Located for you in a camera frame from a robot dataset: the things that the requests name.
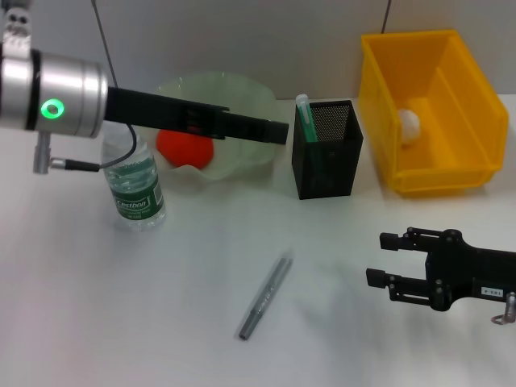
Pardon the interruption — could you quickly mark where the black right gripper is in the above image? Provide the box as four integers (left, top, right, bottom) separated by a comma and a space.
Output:
364, 227, 516, 313

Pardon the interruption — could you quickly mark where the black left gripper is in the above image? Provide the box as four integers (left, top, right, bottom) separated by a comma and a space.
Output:
105, 86, 290, 145

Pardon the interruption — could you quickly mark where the red-orange fruit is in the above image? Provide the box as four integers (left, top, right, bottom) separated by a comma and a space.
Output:
156, 128, 215, 169

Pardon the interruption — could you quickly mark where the grey pen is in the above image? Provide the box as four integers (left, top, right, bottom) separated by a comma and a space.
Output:
237, 256, 294, 341

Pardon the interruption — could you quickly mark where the white paper ball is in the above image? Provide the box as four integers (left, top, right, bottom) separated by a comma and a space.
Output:
397, 108, 422, 145

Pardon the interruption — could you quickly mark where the clear green-label water bottle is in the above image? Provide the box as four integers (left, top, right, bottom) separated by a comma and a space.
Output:
102, 123, 168, 233

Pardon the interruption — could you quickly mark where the translucent green fruit plate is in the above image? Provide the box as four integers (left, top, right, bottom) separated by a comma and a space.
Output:
155, 70, 288, 181

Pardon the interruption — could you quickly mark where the black mesh pen holder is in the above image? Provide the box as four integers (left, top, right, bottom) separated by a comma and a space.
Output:
291, 99, 365, 201

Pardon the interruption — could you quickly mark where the yellow plastic bin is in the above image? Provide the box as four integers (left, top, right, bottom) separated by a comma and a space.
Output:
360, 28, 510, 198

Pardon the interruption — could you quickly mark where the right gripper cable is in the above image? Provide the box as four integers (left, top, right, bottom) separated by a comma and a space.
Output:
490, 290, 516, 325

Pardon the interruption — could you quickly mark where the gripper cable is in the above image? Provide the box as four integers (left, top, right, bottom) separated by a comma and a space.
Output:
490, 290, 516, 325
33, 123, 141, 175

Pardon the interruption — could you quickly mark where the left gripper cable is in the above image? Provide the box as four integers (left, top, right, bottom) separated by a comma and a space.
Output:
33, 123, 141, 175

